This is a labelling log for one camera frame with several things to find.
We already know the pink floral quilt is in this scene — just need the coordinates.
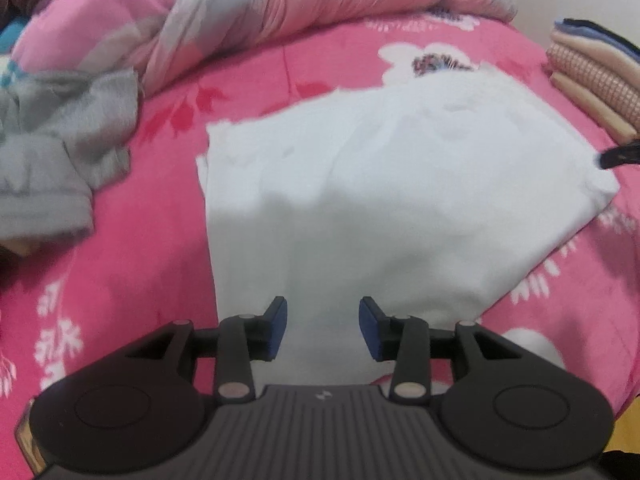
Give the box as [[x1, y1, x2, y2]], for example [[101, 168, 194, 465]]
[[1, 0, 516, 93]]

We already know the stack of folded clothes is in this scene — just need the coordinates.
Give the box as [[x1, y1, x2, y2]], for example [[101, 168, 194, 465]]
[[547, 18, 639, 145]]

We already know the grey garment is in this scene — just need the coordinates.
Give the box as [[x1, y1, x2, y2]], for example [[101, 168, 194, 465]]
[[1, 70, 140, 240]]

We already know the pink floral bed sheet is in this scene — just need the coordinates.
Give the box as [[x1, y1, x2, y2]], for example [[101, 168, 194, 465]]
[[0, 6, 640, 421]]

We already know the white sweatshirt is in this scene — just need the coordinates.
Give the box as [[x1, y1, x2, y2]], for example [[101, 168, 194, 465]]
[[196, 64, 620, 386]]

